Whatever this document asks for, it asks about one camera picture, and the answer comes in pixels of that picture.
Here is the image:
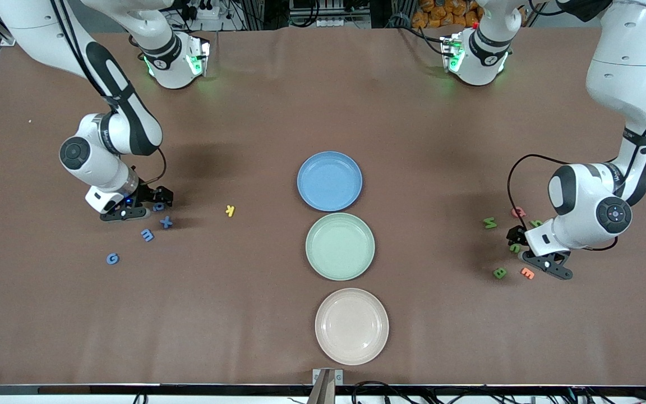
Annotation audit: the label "pink round plate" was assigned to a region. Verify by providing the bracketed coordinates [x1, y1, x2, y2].
[315, 288, 390, 366]

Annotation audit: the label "green round plate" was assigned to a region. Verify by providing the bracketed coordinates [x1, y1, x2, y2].
[305, 213, 376, 281]

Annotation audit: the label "brown table cover sheet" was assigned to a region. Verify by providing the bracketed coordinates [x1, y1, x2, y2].
[0, 25, 646, 388]

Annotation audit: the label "black cables under table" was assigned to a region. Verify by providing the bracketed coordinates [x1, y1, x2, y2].
[351, 381, 646, 404]

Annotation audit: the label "black table edge rail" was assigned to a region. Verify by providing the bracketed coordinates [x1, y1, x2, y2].
[0, 384, 646, 397]

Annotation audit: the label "long white power strip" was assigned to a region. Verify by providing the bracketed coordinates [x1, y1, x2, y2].
[316, 16, 372, 29]

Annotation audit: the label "grey metal table bracket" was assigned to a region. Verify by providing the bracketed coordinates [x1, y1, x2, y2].
[307, 368, 344, 404]

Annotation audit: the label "blue round plate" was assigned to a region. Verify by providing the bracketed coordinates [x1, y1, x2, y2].
[297, 151, 363, 212]

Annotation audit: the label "bag of orange items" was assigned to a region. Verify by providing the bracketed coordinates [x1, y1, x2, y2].
[411, 0, 483, 30]

